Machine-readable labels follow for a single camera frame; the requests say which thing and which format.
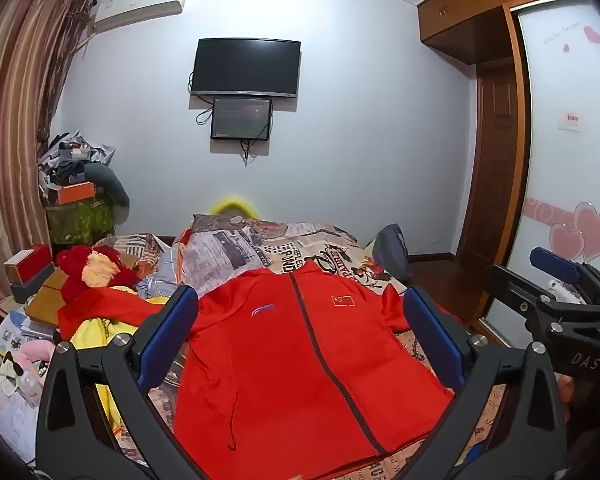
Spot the orange box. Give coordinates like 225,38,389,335
55,181,98,206

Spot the yellow garment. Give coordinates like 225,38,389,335
70,285,173,453

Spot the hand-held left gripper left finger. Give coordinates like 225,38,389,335
34,284,216,480

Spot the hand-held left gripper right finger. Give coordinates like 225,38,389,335
402,286,568,480

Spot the grey bag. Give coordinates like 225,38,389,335
371,223,413,283

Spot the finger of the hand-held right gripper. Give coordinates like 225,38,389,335
486,264,600,332
529,246,600,307

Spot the brown cardboard box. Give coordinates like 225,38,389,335
24,267,71,328

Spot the white air conditioner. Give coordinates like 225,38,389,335
91,0,190,35

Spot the pile of papers and toys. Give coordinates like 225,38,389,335
0,305,61,466

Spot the red box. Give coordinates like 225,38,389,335
4,244,53,286

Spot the red zip jacket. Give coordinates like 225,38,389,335
172,259,456,471

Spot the red plush toy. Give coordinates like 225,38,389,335
56,246,140,303

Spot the pale blue cloth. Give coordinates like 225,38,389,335
137,245,191,306

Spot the yellow round object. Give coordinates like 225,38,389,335
211,197,258,217

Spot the dark grey garment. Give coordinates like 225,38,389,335
82,162,131,208

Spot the striped brown curtain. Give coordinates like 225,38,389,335
0,0,93,311

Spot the red cloth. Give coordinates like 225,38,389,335
57,290,168,341

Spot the small black monitor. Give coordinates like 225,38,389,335
210,96,273,142

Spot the printed blanket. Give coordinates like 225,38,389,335
95,212,571,480

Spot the black wall television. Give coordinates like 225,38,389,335
190,37,302,99

